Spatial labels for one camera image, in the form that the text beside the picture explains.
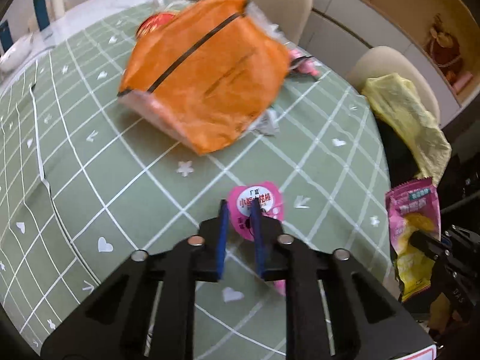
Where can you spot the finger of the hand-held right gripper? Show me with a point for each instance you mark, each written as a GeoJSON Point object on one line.
{"type": "Point", "coordinates": [427, 244]}
{"type": "Point", "coordinates": [465, 237]}

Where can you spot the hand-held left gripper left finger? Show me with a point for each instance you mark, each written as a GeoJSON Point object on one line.
{"type": "Point", "coordinates": [224, 232]}

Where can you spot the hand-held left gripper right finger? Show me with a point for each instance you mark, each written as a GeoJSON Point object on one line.
{"type": "Point", "coordinates": [258, 232]}

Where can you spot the pink round wrapper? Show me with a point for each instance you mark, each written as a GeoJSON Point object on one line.
{"type": "Point", "coordinates": [243, 202]}

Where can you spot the pink yellow snack packet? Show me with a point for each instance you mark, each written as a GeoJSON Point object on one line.
{"type": "Point", "coordinates": [412, 213]}

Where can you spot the black trash bin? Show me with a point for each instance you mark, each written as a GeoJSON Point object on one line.
{"type": "Point", "coordinates": [397, 150]}

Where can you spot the yellow plastic bin liner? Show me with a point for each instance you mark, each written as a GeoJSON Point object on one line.
{"type": "Point", "coordinates": [408, 120]}

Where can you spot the silver wrapper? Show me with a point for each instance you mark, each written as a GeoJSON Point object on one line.
{"type": "Point", "coordinates": [266, 123]}

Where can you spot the green checked tablecloth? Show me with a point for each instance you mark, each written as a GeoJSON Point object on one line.
{"type": "Point", "coordinates": [112, 180]}

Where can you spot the orange paper bag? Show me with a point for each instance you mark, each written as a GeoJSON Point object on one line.
{"type": "Point", "coordinates": [210, 75]}

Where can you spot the pink candy wrapper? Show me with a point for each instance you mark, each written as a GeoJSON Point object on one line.
{"type": "Point", "coordinates": [303, 63]}

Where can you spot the large flower pearl bag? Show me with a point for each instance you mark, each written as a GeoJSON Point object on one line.
{"type": "Point", "coordinates": [444, 45]}

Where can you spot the red snack packet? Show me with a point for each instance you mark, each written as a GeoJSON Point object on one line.
{"type": "Point", "coordinates": [152, 26]}

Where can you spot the wooden shelf unit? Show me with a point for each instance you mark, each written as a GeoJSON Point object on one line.
{"type": "Point", "coordinates": [405, 18]}

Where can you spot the white cabinet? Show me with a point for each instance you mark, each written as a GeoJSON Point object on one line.
{"type": "Point", "coordinates": [337, 15]}

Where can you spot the white bowl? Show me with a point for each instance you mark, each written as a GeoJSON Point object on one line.
{"type": "Point", "coordinates": [15, 54]}

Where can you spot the tall blue thermos bottle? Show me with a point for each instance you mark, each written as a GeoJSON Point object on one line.
{"type": "Point", "coordinates": [41, 11]}

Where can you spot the short blue thermos bottle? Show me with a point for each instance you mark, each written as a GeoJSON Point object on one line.
{"type": "Point", "coordinates": [5, 37]}

